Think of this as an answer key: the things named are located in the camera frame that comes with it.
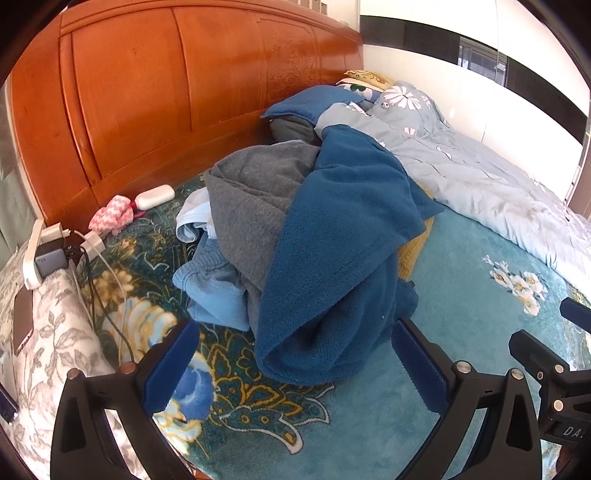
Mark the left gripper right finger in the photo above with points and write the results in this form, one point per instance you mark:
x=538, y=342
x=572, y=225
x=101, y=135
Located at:
x=508, y=443

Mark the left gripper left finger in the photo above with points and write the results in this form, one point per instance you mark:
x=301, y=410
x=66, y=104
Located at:
x=83, y=445

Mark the blue fleece zip jacket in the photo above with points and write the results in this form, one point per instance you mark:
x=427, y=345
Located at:
x=333, y=291

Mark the grey floral pillow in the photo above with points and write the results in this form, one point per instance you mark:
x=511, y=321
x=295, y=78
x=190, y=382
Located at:
x=92, y=326

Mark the smartphone on pillow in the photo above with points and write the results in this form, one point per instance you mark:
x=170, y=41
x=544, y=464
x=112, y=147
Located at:
x=23, y=324

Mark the teal floral bed blanket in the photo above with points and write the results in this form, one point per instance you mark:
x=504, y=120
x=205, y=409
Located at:
x=229, y=421

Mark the white power strip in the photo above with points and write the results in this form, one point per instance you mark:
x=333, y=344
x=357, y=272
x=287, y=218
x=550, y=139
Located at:
x=42, y=239

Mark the grey power bank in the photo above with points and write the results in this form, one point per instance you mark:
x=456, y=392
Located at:
x=50, y=261

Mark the light blue pants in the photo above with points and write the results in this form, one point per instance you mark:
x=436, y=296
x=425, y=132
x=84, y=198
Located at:
x=215, y=293

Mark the white charger plug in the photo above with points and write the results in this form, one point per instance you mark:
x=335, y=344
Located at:
x=92, y=244

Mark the mustard knit sweater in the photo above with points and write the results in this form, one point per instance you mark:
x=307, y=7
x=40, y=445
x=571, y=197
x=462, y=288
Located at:
x=412, y=210

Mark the pink white knit cloth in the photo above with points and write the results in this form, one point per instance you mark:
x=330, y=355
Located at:
x=114, y=217

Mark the light blue floral duvet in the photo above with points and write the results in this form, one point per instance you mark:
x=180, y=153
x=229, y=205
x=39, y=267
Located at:
x=470, y=178

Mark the white oval case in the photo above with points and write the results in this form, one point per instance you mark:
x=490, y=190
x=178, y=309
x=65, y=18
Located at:
x=153, y=197

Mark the grey sweatshirt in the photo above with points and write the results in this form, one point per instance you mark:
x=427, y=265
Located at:
x=251, y=191

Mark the white glossy wardrobe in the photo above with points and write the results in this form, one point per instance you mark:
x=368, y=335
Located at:
x=496, y=72

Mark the orange wooden headboard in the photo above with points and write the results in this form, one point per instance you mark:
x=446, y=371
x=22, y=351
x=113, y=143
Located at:
x=117, y=97

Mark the yellow floral pillow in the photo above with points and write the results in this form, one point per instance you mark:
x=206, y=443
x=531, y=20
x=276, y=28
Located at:
x=367, y=84

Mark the blue pillow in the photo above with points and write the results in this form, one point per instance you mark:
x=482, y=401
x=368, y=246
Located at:
x=296, y=117

